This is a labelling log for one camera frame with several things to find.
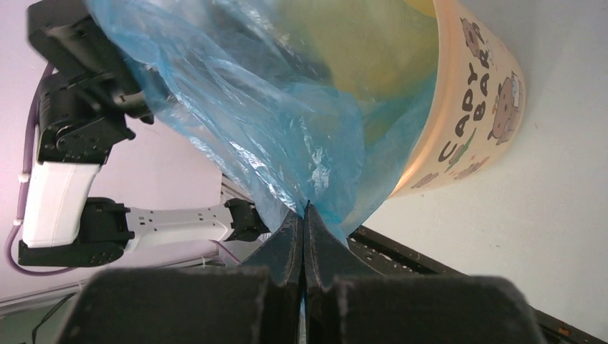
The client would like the blue plastic trash bag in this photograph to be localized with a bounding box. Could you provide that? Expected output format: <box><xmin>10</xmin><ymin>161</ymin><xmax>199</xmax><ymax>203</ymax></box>
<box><xmin>85</xmin><ymin>1</ymin><xmax>439</xmax><ymax>239</ymax></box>

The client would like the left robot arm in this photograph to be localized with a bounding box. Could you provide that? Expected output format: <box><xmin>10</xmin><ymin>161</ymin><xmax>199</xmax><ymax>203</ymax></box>
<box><xmin>7</xmin><ymin>1</ymin><xmax>268</xmax><ymax>274</ymax></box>

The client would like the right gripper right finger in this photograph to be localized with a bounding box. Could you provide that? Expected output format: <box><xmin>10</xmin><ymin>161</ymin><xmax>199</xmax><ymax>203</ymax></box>
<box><xmin>303</xmin><ymin>204</ymin><xmax>544</xmax><ymax>343</ymax></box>

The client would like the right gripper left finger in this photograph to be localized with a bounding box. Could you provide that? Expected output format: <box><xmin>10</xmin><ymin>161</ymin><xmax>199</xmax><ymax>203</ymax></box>
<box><xmin>57</xmin><ymin>213</ymin><xmax>303</xmax><ymax>343</ymax></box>

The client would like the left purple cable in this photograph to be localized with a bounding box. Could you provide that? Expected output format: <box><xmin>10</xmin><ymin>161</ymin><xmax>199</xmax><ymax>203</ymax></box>
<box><xmin>4</xmin><ymin>64</ymin><xmax>80</xmax><ymax>278</ymax></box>

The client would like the beige plastic trash bin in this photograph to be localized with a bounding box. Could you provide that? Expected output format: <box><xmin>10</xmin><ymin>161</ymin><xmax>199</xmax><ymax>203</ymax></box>
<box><xmin>391</xmin><ymin>1</ymin><xmax>526</xmax><ymax>197</ymax></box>

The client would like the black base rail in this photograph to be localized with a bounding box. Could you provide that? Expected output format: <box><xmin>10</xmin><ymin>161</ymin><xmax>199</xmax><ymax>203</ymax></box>
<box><xmin>346</xmin><ymin>226</ymin><xmax>599</xmax><ymax>343</ymax></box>

